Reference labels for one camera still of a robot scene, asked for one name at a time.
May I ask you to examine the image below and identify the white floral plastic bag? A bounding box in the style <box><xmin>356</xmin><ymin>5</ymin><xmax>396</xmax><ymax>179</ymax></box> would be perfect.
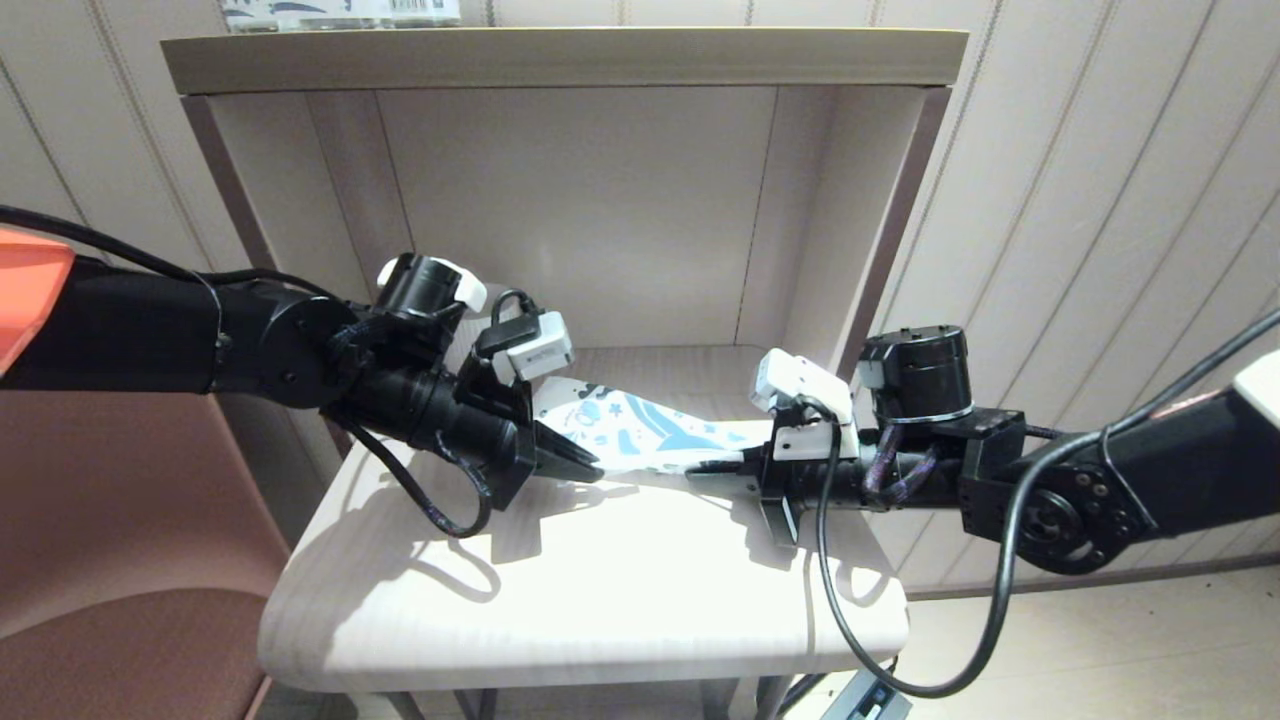
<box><xmin>530</xmin><ymin>375</ymin><xmax>779</xmax><ymax>477</ymax></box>

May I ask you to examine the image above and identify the light wooden desk with shelf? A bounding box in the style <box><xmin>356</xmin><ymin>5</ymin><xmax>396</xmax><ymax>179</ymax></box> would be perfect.
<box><xmin>160</xmin><ymin>26</ymin><xmax>971</xmax><ymax>720</ymax></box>

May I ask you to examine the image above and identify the reddish brown chair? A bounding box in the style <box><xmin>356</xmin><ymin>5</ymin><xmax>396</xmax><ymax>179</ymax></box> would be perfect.
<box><xmin>0</xmin><ymin>385</ymin><xmax>301</xmax><ymax>720</ymax></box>

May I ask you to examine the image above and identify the patterned package with barcode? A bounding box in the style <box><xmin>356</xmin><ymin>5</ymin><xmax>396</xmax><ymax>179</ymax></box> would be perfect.
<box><xmin>220</xmin><ymin>0</ymin><xmax>464</xmax><ymax>33</ymax></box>

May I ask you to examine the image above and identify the braided black left arm cable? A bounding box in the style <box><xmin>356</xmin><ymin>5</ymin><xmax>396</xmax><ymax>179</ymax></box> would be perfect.
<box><xmin>338</xmin><ymin>420</ymin><xmax>496</xmax><ymax>541</ymax></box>

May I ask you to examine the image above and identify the braided black arm cable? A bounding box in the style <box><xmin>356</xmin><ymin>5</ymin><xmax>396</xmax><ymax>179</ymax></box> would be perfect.
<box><xmin>338</xmin><ymin>420</ymin><xmax>496</xmax><ymax>541</ymax></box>
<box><xmin>862</xmin><ymin>425</ymin><xmax>943</xmax><ymax>503</ymax></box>

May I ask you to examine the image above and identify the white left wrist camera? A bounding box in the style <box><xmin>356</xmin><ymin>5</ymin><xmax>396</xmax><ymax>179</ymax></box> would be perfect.
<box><xmin>490</xmin><ymin>310</ymin><xmax>577</xmax><ymax>388</ymax></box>

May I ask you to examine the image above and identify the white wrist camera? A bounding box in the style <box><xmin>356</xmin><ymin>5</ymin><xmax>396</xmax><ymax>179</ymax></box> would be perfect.
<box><xmin>750</xmin><ymin>347</ymin><xmax>862</xmax><ymax>462</ymax></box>
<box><xmin>490</xmin><ymin>310</ymin><xmax>577</xmax><ymax>388</ymax></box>

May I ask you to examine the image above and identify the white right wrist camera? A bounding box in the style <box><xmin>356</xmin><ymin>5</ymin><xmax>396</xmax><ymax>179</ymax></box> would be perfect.
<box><xmin>750</xmin><ymin>347</ymin><xmax>862</xmax><ymax>462</ymax></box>

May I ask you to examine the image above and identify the braided black right arm cable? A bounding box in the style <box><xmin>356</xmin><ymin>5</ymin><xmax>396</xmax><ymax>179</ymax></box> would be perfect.
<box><xmin>862</xmin><ymin>425</ymin><xmax>943</xmax><ymax>503</ymax></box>

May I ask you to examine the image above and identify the black left camera cable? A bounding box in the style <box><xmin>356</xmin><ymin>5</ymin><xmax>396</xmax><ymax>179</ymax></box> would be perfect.
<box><xmin>0</xmin><ymin>205</ymin><xmax>542</xmax><ymax>336</ymax></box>

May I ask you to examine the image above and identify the smooth black camera cable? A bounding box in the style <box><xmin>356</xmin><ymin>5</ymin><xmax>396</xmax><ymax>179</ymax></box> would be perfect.
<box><xmin>813</xmin><ymin>308</ymin><xmax>1280</xmax><ymax>700</ymax></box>

